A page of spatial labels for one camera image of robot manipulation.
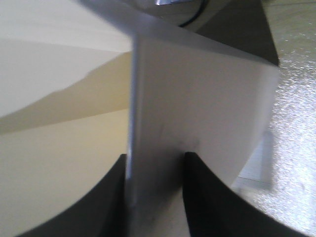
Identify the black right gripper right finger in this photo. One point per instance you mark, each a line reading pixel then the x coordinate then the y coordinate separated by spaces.
pixel 214 210

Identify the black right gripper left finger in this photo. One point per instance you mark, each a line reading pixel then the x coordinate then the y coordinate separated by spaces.
pixel 100 213

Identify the white trash bin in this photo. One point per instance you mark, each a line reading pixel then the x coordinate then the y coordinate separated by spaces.
pixel 64 95

